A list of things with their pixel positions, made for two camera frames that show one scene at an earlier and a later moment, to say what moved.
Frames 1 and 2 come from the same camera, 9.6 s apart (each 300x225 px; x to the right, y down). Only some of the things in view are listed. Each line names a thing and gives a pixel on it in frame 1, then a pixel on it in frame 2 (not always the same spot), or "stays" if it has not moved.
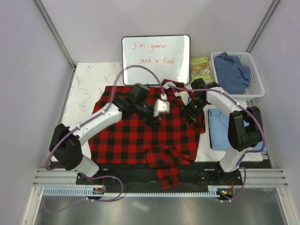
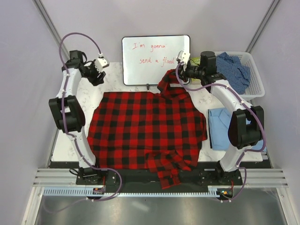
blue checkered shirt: x=232 y=76 stays
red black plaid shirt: x=132 y=139 stays
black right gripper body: x=193 y=109 to x=191 y=71
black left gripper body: x=146 y=112 to x=92 y=74
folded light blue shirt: x=218 y=124 stays
